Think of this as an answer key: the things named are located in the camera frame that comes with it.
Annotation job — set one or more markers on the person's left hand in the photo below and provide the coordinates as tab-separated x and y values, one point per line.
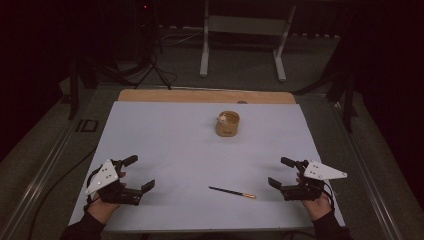
101	210

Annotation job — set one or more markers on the black metal stand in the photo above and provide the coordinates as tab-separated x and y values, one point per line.
348	106

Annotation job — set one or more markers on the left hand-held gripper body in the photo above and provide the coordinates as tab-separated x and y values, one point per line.
115	195

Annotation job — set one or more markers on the small white figurine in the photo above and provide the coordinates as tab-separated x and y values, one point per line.
222	118

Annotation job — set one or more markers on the wooden pen holder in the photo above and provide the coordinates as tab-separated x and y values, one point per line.
227	129

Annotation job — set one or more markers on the person's right hand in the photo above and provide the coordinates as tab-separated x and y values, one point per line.
318	208

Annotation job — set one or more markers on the black tripod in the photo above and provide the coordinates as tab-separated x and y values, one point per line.
154	66

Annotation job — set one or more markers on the white metal stand frame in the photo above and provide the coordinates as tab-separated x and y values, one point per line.
246	25

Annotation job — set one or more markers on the metal floor rail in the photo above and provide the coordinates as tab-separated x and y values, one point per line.
370	186
36	186

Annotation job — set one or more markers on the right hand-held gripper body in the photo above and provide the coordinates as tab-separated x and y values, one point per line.
308	190

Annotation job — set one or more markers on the white board mat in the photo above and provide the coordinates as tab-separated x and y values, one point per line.
186	156

